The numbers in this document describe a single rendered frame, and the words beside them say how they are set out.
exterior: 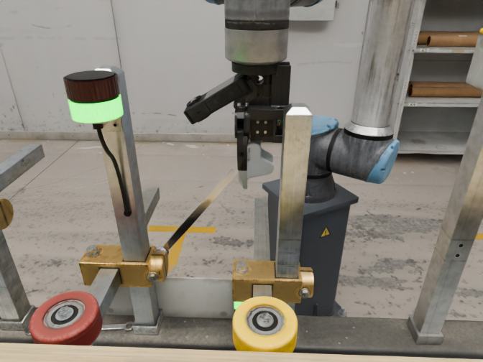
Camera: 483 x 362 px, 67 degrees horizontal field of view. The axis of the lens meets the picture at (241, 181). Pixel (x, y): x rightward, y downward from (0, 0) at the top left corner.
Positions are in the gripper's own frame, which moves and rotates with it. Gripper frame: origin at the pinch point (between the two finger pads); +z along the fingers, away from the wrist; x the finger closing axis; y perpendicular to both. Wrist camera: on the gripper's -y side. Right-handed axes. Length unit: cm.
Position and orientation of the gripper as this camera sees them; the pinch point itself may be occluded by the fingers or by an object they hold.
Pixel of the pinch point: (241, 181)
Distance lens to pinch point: 63.2
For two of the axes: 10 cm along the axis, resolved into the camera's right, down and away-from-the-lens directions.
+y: 10.0, 0.2, -0.4
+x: 0.4, -4.7, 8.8
